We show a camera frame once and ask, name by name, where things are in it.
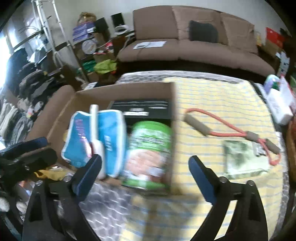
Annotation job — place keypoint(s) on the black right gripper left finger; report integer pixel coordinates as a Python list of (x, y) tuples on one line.
[(53, 212)]

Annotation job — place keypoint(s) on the white red lint brush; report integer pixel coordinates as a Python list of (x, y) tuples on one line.
[(97, 145)]

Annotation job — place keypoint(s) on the cardboard box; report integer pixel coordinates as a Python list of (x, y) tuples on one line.
[(103, 96)]

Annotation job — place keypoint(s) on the blue mesh pouch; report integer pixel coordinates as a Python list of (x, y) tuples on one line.
[(77, 150)]

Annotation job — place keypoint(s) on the green floral packet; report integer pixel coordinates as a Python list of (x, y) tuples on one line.
[(244, 159)]

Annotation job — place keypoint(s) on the yellow plaid tablecloth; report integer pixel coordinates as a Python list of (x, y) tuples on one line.
[(180, 215)]

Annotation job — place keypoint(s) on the green snack can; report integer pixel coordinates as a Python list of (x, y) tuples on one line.
[(148, 155)]

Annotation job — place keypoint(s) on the lime green bag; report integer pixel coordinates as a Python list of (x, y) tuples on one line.
[(105, 66)]

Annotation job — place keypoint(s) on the black outdoor box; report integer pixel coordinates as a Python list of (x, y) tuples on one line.
[(134, 111)]

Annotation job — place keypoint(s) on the white tissue pack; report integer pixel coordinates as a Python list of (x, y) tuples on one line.
[(278, 107)]

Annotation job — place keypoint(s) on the round white tin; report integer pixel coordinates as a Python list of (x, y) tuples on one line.
[(89, 47)]

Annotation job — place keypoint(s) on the purple boxes stack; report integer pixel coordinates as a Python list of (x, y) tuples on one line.
[(83, 31)]

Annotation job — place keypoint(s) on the white clothes rack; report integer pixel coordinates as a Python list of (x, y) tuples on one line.
[(42, 19)]

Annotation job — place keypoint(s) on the paper on sofa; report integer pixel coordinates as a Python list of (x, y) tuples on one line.
[(143, 45)]

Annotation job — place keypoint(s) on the red box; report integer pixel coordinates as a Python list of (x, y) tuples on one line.
[(274, 37)]

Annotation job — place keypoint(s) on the dark sofa cushion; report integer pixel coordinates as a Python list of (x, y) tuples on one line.
[(203, 32)]

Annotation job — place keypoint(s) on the brown sofa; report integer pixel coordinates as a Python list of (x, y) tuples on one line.
[(236, 47)]

